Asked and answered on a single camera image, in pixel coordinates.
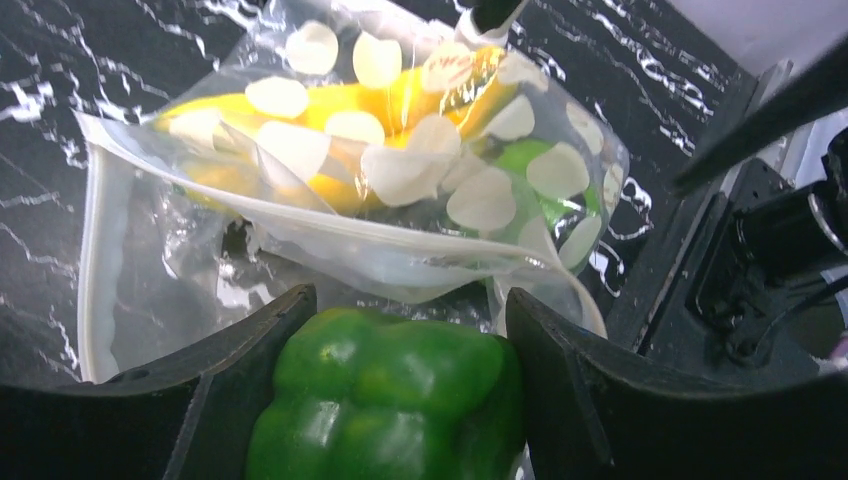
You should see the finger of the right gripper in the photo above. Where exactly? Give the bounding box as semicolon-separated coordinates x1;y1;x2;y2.
471;0;528;35

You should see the green fake watermelon ball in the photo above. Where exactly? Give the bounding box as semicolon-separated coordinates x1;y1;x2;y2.
488;138;603;237

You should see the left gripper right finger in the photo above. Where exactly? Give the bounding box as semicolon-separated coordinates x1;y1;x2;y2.
506;289;847;479

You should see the green fake vegetable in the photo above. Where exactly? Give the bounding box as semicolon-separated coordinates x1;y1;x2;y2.
245;308;525;479

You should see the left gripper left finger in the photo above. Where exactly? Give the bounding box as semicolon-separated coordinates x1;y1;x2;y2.
1;285;317;479

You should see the yellow fake banana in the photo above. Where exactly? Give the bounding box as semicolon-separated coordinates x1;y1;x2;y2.
154;47;519;215

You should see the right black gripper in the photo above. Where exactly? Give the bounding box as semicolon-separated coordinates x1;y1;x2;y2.
673;38;847;368

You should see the clear polka dot zip bag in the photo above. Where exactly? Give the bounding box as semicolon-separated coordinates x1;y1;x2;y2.
76;1;629;382

